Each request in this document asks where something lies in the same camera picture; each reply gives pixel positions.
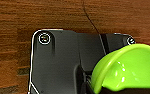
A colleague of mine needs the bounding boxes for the small green bowl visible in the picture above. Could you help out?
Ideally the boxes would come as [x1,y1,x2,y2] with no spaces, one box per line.
[90,43,150,94]

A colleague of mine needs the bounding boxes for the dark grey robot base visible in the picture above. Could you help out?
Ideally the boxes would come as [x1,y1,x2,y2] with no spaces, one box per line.
[27,29,139,94]

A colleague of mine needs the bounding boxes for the round ringed base button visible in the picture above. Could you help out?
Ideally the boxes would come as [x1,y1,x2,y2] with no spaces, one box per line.
[38,32,52,46]

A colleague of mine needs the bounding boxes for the thin black floor cable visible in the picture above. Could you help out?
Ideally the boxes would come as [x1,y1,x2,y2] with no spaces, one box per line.
[81,0,101,34]

